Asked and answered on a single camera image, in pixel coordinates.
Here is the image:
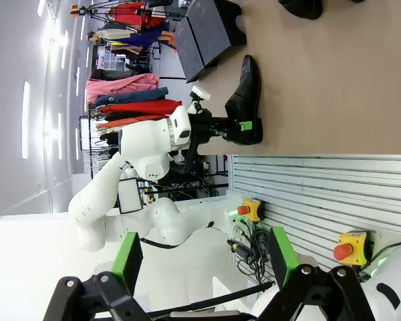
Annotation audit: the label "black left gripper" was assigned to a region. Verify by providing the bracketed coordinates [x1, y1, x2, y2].
[189, 108, 254, 145]

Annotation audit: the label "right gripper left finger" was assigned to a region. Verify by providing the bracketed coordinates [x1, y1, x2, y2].
[42, 231, 151, 321]

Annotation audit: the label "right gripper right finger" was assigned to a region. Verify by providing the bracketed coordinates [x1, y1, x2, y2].
[256, 226, 377, 321]

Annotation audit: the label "yellow emergency stop button box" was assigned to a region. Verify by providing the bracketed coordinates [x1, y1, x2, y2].
[333, 230, 372, 267]
[237, 197, 265, 223]

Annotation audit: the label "red hanging garment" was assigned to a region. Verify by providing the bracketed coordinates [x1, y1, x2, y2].
[98, 98, 184, 117]

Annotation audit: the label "blue denim hanging garment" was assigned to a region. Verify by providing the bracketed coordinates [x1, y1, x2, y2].
[94, 86, 170, 108]

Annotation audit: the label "orange hanging garment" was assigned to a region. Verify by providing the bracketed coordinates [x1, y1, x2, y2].
[96, 114, 170, 130]

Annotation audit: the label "pink hanging garment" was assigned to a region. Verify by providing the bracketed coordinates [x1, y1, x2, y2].
[86, 73, 160, 104]

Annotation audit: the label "royal blue garment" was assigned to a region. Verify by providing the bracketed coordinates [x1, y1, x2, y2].
[118, 28, 170, 48]

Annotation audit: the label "black padded chair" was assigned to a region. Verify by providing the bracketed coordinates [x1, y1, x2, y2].
[89, 68, 136, 81]

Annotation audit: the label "clear plastic storage drawers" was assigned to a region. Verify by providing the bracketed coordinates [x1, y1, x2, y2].
[96, 46, 128, 71]

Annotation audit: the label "mannequin in cream coat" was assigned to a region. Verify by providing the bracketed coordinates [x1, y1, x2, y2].
[88, 25, 148, 43]

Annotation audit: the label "bright red garment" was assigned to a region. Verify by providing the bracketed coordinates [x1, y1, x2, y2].
[108, 1, 166, 29]

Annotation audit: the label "black cable bundle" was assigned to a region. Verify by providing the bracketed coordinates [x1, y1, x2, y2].
[227, 220, 278, 285]

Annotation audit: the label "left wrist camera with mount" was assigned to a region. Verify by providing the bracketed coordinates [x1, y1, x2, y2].
[188, 85, 212, 115]

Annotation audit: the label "white light panel black frame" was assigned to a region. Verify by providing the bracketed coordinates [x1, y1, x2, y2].
[116, 177, 145, 215]

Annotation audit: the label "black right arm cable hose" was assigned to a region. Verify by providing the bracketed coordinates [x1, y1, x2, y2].
[146, 282, 275, 318]

